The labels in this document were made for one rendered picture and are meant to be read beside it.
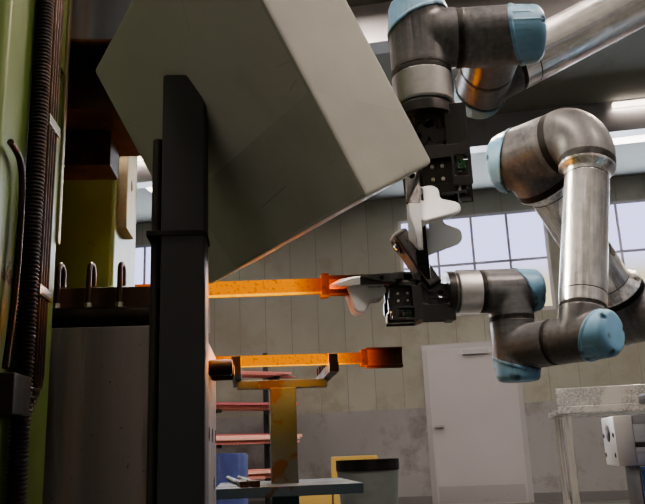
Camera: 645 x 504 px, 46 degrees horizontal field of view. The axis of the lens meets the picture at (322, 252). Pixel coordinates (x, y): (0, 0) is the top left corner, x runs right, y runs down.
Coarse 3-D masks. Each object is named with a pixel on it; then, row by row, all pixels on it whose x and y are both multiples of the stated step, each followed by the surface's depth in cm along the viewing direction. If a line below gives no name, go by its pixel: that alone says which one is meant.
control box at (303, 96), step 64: (192, 0) 67; (256, 0) 60; (320, 0) 62; (128, 64) 81; (192, 64) 71; (256, 64) 64; (320, 64) 61; (128, 128) 87; (256, 128) 68; (320, 128) 61; (384, 128) 62; (256, 192) 72; (320, 192) 64; (256, 256) 77
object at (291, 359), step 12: (372, 348) 169; (384, 348) 169; (396, 348) 170; (252, 360) 166; (264, 360) 166; (276, 360) 166; (288, 360) 167; (300, 360) 167; (312, 360) 167; (324, 360) 167; (348, 360) 168; (360, 360) 168; (372, 360) 169; (384, 360) 169; (396, 360) 170
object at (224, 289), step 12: (324, 276) 128; (336, 276) 129; (348, 276) 129; (216, 288) 127; (228, 288) 127; (240, 288) 127; (252, 288) 127; (264, 288) 128; (276, 288) 128; (288, 288) 128; (300, 288) 128; (312, 288) 128; (324, 288) 127
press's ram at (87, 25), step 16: (80, 0) 121; (96, 0) 121; (112, 0) 122; (128, 0) 122; (80, 16) 120; (96, 16) 121; (112, 16) 121; (80, 32) 120; (96, 32) 120; (112, 32) 120; (80, 48) 122; (96, 48) 122
